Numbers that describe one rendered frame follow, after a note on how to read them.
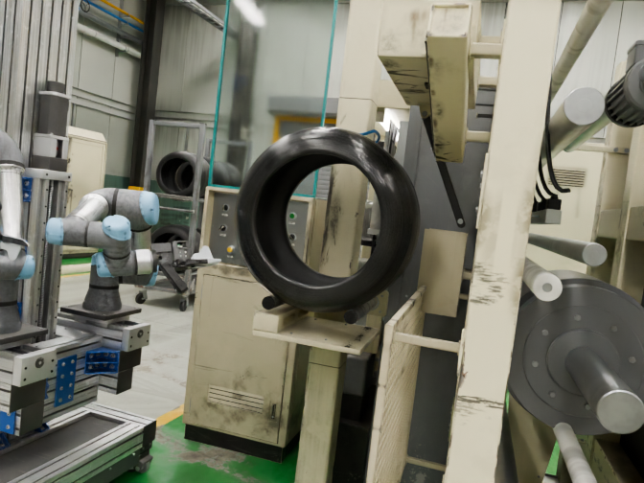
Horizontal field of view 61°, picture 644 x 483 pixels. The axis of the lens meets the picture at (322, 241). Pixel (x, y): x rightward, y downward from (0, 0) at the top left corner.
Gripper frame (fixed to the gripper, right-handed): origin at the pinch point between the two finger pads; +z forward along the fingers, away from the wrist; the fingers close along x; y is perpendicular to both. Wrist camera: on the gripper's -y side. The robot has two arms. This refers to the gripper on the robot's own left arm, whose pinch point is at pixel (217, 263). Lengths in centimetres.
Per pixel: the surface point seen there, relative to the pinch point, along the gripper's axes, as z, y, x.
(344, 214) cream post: 54, 17, 10
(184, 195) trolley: 64, 144, 373
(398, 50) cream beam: 38, 39, -64
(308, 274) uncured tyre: 36.3, -4.3, 13.6
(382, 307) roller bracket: 62, -20, 8
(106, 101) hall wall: 39, 572, 1002
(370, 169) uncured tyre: 41, 18, -34
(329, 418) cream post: 45, -58, 35
